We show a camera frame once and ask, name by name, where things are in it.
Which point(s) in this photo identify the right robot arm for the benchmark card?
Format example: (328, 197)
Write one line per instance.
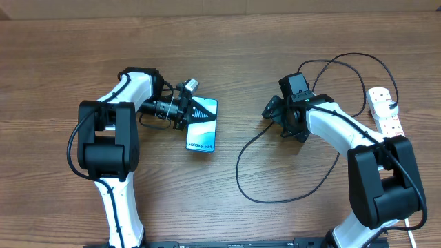
(384, 182)

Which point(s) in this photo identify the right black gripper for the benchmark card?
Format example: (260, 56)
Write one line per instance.
(276, 111)

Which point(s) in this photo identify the white power strip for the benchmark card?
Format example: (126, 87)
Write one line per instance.
(386, 119)

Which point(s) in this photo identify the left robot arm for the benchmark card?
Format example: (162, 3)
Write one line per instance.
(109, 147)

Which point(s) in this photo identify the blue Galaxy smartphone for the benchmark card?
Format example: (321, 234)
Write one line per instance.
(201, 136)

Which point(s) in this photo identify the white USB charger plug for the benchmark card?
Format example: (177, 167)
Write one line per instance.
(384, 109)

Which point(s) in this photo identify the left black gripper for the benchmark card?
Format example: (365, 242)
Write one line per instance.
(185, 107)

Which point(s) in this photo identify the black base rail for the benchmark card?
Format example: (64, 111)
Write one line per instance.
(295, 243)

